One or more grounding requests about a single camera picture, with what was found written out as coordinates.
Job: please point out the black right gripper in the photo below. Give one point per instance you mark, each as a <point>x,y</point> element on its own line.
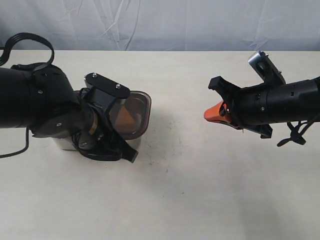
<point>238,107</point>

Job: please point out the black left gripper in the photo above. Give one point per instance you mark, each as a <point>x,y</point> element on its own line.
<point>102,142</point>

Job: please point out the yellow cheese block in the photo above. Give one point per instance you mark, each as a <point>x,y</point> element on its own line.
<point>125,120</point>

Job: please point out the dark transparent lunch box lid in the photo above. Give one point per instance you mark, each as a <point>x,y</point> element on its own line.
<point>138,104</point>

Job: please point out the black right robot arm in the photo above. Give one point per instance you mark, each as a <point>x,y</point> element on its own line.
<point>293,102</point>

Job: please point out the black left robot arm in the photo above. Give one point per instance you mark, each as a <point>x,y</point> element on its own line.
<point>45,104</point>

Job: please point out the stainless steel lunch box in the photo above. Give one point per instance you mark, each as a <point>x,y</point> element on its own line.
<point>66,143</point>

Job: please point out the light blue backdrop cloth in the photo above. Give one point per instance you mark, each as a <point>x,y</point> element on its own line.
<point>167,25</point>

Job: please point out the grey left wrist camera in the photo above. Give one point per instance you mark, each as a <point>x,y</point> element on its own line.
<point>103,92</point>

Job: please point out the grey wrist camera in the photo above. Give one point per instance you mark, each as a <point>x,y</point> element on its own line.
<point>103,92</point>
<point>267,71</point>

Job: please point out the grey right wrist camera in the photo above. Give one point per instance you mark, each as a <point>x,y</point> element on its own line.
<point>267,71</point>

